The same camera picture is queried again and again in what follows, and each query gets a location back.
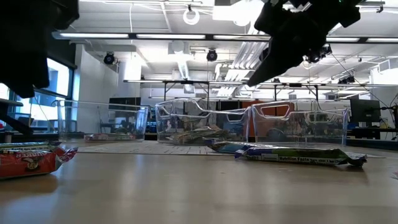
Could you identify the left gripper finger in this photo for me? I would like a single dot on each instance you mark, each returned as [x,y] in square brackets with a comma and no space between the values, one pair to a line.
[18,77]
[40,71]

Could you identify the dark blue Chewy granola bar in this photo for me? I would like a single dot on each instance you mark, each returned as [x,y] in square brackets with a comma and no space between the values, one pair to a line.
[227,146]
[295,155]

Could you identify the large window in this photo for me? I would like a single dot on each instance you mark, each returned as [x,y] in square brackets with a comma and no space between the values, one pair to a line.
[59,77]

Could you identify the grey desk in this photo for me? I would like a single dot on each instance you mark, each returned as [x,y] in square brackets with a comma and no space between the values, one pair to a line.
[9,102]

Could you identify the long ceiling light strip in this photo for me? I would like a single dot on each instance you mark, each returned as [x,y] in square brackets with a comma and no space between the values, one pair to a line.
[343,39]
[382,40]
[171,36]
[93,35]
[239,37]

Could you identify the orange panel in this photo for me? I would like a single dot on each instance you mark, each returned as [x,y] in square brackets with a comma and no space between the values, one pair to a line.
[276,110]

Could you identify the black ceiling dome device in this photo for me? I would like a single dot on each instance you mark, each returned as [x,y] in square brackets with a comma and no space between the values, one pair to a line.
[109,58]
[212,55]

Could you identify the bright ceiling light panel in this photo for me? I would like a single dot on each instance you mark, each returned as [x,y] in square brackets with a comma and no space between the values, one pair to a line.
[233,11]

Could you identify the clear plastic bin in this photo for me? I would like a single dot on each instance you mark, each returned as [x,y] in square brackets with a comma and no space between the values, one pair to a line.
[304,124]
[102,121]
[202,115]

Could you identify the black monitor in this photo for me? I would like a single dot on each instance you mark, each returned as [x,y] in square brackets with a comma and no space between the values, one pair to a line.
[124,101]
[365,110]

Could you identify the dark background desk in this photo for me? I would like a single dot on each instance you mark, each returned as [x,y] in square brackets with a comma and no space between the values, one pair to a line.
[367,132]

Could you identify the black metal frame stand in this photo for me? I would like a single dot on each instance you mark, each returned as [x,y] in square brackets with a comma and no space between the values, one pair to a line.
[295,84]
[186,82]

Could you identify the black ceiling camera cluster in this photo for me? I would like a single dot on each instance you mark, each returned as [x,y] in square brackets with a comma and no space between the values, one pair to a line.
[320,54]

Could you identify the white ceiling duct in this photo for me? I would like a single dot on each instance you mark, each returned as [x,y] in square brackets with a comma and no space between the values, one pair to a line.
[183,67]

